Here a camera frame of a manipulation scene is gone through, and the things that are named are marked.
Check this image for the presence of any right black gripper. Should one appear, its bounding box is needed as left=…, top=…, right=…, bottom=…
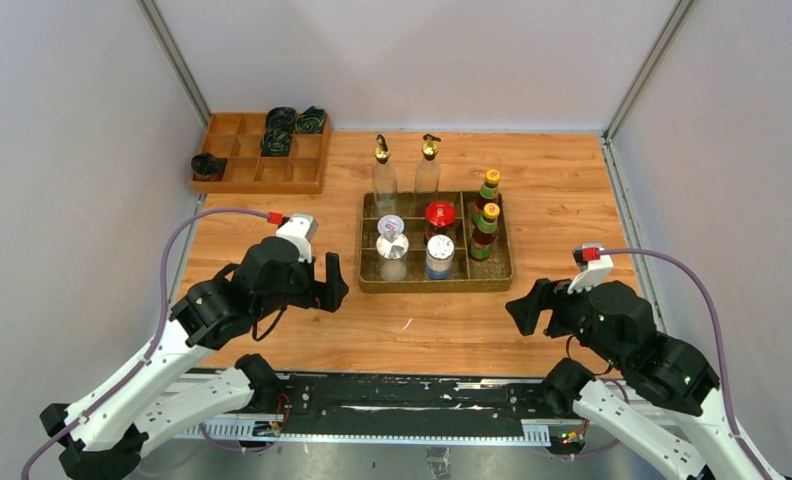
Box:
left=505, top=269, right=626, bottom=368

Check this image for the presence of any silver-lid spice jar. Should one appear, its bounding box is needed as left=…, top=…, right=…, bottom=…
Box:
left=425, top=235, right=455, bottom=280
left=376, top=233, right=410, bottom=282

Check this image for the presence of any yellow-cap sauce bottle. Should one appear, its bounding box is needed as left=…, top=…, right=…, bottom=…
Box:
left=468, top=202, right=501, bottom=261
left=471, top=169, right=501, bottom=222

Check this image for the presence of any white-lid sauce jar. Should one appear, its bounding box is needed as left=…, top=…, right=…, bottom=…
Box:
left=377, top=214, right=405, bottom=235

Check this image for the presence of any woven wicker divided tray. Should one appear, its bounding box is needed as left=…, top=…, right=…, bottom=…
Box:
left=358, top=191, right=513, bottom=294

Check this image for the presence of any clear oil bottle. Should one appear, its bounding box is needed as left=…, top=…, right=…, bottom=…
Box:
left=372, top=134, right=398, bottom=216

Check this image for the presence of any red-lid sauce jar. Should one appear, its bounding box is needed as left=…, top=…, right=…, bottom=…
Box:
left=424, top=200, right=456, bottom=242

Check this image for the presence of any brownish glass oil bottle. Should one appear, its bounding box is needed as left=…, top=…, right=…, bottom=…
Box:
left=414, top=133, right=441, bottom=213

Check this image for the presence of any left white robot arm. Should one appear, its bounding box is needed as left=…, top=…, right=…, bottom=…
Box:
left=40, top=236, right=349, bottom=479

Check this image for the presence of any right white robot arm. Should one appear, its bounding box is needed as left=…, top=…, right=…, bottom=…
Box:
left=505, top=279, right=781, bottom=479

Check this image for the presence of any dark coiled item middle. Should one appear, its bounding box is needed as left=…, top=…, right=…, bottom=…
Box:
left=260, top=129, right=293, bottom=157

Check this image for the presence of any green coiled item top-right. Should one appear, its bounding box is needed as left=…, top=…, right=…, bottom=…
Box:
left=295, top=106, right=327, bottom=135

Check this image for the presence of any black coiled item outside tray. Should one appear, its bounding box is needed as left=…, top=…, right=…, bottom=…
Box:
left=190, top=152, right=227, bottom=182

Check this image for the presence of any black coiled item top-middle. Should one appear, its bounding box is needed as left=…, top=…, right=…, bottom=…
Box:
left=265, top=106, right=297, bottom=134

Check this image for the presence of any wooden compartment tray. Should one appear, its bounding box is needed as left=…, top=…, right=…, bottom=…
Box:
left=190, top=112, right=332, bottom=194

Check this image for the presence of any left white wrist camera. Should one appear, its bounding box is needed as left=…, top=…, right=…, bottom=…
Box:
left=276, top=213, right=319, bottom=263

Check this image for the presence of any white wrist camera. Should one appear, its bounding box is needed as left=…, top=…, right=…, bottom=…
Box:
left=567, top=243, right=614, bottom=294
left=276, top=213, right=319, bottom=263

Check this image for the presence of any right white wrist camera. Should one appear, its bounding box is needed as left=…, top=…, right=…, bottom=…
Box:
left=567, top=243, right=614, bottom=294

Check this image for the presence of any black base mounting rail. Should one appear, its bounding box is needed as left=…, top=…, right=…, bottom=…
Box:
left=240, top=372, right=584, bottom=442

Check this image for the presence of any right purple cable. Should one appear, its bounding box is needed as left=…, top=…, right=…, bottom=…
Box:
left=597, top=247, right=775, bottom=480

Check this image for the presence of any purple cable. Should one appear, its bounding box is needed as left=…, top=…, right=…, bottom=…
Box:
left=597, top=247, right=775, bottom=480
left=19, top=207, right=278, bottom=480

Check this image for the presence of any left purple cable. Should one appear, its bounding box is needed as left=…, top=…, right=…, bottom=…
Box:
left=19, top=207, right=278, bottom=480

